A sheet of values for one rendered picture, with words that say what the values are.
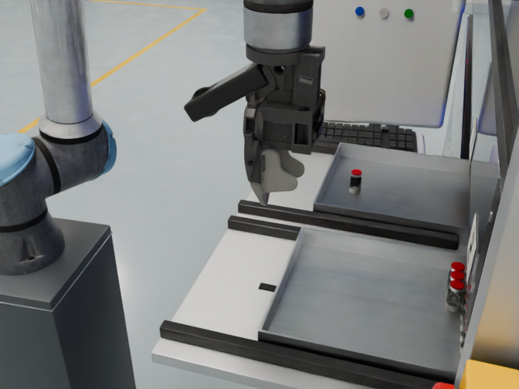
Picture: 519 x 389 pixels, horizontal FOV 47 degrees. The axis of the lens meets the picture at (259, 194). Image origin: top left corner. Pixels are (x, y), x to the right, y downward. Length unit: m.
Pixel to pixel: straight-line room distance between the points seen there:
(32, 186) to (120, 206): 1.72
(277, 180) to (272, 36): 0.18
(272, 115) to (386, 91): 0.99
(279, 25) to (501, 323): 0.38
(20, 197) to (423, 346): 0.72
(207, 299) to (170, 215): 1.82
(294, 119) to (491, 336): 0.31
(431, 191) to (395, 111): 0.47
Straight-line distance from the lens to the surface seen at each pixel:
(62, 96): 1.12
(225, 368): 0.84
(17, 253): 1.19
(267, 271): 0.99
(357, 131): 1.58
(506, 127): 0.74
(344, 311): 0.92
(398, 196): 1.20
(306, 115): 0.66
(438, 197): 1.22
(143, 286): 2.36
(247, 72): 0.68
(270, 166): 0.72
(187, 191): 2.90
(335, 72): 1.63
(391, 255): 1.03
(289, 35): 0.64
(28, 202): 1.15
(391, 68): 1.62
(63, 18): 1.06
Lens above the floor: 1.50
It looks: 32 degrees down
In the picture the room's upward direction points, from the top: straight up
